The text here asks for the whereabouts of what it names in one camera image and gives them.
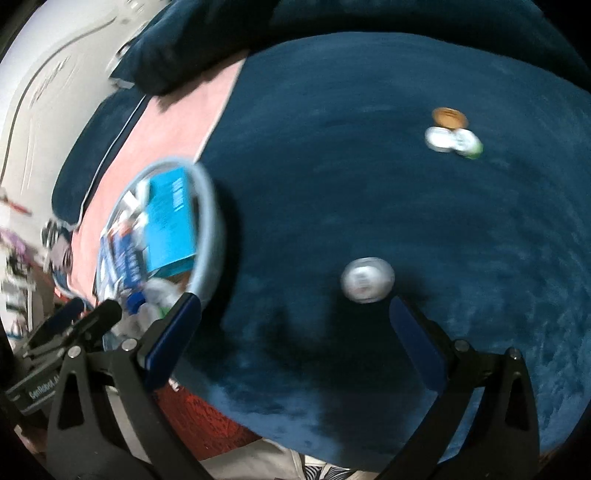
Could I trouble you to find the white labelled lid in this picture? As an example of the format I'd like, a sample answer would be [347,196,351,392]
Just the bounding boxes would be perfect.
[341,257,396,304]

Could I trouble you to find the orange cap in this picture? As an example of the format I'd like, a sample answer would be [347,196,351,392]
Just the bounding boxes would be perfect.
[432,106,470,129]

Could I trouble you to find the green and white cap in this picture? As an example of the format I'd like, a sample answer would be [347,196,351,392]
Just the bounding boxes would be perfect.
[454,128,485,160]

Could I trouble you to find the striped shoe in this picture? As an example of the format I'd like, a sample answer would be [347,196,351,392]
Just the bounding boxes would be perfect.
[299,462,357,480]

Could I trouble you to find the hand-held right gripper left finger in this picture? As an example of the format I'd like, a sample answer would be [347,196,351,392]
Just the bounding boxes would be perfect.
[44,292,204,480]

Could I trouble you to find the cluttered white shelf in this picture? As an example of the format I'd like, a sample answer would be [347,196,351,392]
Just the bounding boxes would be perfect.
[0,185,77,335]

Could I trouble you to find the grey mesh basket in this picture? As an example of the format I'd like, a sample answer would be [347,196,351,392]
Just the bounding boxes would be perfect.
[94,156,227,352]

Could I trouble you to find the dark blue piped pillow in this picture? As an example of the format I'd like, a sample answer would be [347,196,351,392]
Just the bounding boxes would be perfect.
[51,87,149,228]

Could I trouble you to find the red patterned mat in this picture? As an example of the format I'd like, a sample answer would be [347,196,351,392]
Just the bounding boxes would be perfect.
[154,377,260,463]

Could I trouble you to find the white panelled door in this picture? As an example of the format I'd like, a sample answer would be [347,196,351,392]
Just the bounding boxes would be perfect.
[0,0,178,190]

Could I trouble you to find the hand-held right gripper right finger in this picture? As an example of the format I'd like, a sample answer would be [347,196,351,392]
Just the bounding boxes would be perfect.
[379,295,541,480]

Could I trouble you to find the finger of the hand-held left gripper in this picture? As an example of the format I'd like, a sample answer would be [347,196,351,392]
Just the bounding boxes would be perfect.
[21,297,86,354]
[65,299,123,352]

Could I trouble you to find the dark blue rumpled comforter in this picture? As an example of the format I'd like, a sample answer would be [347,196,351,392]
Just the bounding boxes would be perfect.
[111,0,587,95]

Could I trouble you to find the light blue box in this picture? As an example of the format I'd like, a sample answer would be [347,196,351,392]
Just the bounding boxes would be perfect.
[145,168,197,278]

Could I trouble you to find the beige trouser leg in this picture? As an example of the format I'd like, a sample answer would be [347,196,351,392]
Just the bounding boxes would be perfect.
[202,450,306,480]

